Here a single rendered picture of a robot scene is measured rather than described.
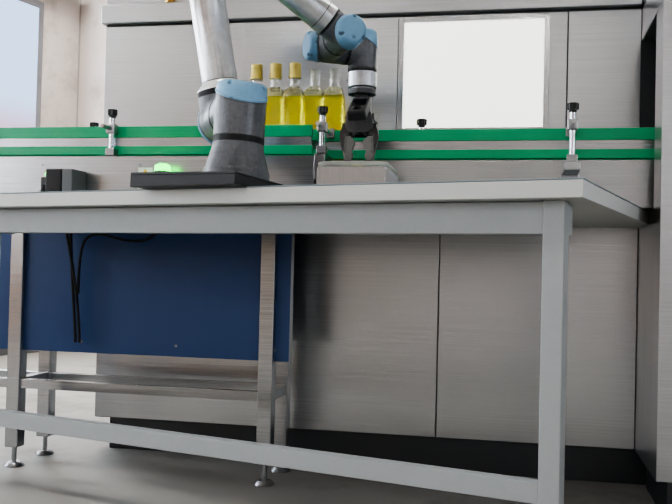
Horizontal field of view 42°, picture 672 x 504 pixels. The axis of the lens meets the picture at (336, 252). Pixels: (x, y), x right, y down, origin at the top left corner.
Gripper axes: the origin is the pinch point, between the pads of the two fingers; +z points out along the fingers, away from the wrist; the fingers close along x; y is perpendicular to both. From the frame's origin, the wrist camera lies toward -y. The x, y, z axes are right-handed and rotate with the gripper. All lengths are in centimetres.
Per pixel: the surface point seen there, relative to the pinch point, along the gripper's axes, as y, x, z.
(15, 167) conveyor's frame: 6, 100, 0
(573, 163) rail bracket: 6, -53, -2
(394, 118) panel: 34.3, -3.8, -18.3
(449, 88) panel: 34.7, -19.5, -27.0
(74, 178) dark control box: 0, 78, 3
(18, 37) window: 276, 272, -115
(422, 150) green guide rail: 18.2, -14.1, -6.7
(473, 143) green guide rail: 18.6, -27.7, -8.6
